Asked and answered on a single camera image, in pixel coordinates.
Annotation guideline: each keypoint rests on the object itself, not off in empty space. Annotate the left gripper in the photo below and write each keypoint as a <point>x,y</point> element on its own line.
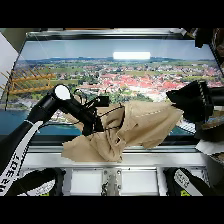
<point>92,123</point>

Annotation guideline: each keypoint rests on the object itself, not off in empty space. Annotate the beige garment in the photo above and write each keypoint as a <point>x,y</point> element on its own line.
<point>146,126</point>

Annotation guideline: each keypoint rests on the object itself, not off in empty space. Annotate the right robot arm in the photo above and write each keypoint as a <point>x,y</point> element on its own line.
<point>193,100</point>

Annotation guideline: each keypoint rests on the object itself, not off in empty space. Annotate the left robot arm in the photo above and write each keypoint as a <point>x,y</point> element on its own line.
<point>36,116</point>

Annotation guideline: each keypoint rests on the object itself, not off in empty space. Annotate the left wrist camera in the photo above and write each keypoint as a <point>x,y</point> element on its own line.
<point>100,101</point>

